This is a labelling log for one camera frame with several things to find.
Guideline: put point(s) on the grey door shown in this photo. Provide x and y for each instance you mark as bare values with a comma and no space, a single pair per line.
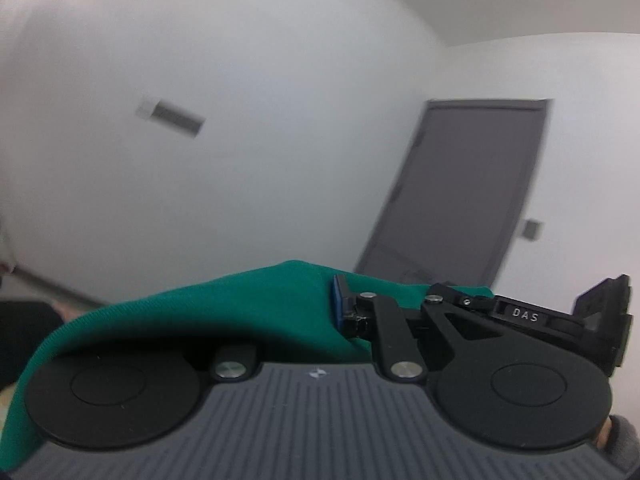
450,195

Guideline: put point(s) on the green hoodie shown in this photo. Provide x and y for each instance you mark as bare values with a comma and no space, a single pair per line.
200,305

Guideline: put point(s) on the black clothes pile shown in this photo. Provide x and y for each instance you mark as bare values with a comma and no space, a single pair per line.
25,340

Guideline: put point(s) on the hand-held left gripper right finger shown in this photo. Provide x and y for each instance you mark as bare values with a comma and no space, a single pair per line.
339,305

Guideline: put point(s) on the wall light switch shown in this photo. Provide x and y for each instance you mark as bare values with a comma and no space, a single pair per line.
532,230

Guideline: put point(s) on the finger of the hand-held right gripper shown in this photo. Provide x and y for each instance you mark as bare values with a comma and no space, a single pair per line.
525,314

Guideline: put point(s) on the wall socket panel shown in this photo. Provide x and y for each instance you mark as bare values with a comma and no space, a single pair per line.
172,117

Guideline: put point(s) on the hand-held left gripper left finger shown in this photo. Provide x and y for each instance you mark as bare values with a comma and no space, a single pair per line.
232,361

